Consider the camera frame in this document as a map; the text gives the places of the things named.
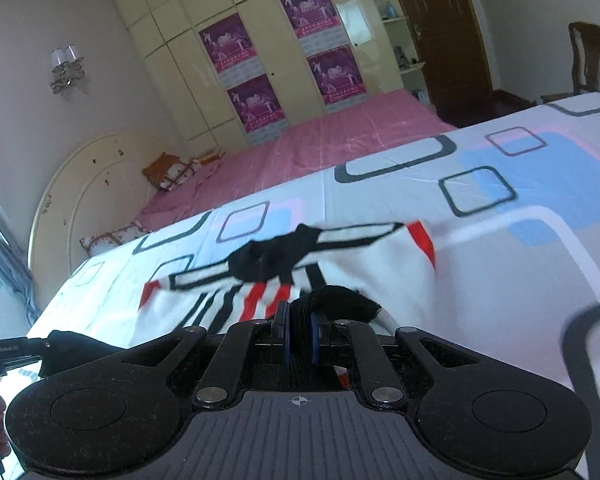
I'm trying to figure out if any striped white black red shirt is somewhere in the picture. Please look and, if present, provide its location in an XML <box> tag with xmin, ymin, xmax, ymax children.
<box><xmin>40</xmin><ymin>221</ymin><xmax>439</xmax><ymax>377</ymax></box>

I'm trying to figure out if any floral pillow near headboard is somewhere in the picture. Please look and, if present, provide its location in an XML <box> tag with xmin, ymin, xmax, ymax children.
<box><xmin>80</xmin><ymin>221</ymin><xmax>148</xmax><ymax>258</ymax></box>

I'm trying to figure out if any cream round headboard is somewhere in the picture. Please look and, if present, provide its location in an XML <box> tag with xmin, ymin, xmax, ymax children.
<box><xmin>28</xmin><ymin>133</ymin><xmax>171</xmax><ymax>310</ymax></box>

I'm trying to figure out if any orange patterned pillow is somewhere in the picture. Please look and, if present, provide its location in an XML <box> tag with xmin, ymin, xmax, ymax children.
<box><xmin>142</xmin><ymin>153</ymin><xmax>199</xmax><ymax>192</ymax></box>

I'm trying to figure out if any pink bed cover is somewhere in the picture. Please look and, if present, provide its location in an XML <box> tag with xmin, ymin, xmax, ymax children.
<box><xmin>136</xmin><ymin>90</ymin><xmax>455</xmax><ymax>232</ymax></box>

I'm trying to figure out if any lower left purple poster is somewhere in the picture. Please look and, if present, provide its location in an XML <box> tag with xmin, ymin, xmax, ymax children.
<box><xmin>227</xmin><ymin>74</ymin><xmax>289</xmax><ymax>146</ymax></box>

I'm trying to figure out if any purple poster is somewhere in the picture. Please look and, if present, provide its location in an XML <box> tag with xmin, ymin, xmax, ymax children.
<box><xmin>306</xmin><ymin>46</ymin><xmax>366</xmax><ymax>106</ymax></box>
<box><xmin>198</xmin><ymin>13</ymin><xmax>265</xmax><ymax>90</ymax></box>
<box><xmin>227</xmin><ymin>74</ymin><xmax>289</xmax><ymax>146</ymax></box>
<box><xmin>280</xmin><ymin>0</ymin><xmax>348</xmax><ymax>58</ymax></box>

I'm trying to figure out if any lower right purple poster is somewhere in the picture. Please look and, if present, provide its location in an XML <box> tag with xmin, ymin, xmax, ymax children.
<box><xmin>306</xmin><ymin>46</ymin><xmax>366</xmax><ymax>106</ymax></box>

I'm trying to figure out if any white patterned bed sheet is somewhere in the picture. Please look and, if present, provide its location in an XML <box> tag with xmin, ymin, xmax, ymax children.
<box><xmin>33</xmin><ymin>93</ymin><xmax>600</xmax><ymax>479</ymax></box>

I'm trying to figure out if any upper left purple poster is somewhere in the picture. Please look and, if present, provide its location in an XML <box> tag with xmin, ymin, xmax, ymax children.
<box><xmin>198</xmin><ymin>13</ymin><xmax>265</xmax><ymax>90</ymax></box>

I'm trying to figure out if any cream wardrobe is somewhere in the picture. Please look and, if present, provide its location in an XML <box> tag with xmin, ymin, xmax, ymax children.
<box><xmin>114</xmin><ymin>0</ymin><xmax>403</xmax><ymax>155</ymax></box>

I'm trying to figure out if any upper right purple poster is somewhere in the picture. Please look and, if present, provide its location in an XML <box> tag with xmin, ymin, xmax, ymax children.
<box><xmin>280</xmin><ymin>0</ymin><xmax>348</xmax><ymax>58</ymax></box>

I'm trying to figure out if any dark brown wooden door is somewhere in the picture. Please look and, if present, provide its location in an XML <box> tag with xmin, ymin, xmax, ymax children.
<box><xmin>399</xmin><ymin>0</ymin><xmax>493</xmax><ymax>128</ymax></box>

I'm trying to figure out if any cream corner shelf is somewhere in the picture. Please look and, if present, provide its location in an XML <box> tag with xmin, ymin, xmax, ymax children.
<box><xmin>374</xmin><ymin>0</ymin><xmax>430</xmax><ymax>105</ymax></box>

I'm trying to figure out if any dark wooden chair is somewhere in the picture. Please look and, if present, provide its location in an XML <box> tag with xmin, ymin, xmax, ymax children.
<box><xmin>541</xmin><ymin>21</ymin><xmax>600</xmax><ymax>104</ymax></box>

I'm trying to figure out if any wall lamp sconce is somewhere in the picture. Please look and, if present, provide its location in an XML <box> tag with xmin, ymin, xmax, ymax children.
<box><xmin>50</xmin><ymin>44</ymin><xmax>85</xmax><ymax>94</ymax></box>

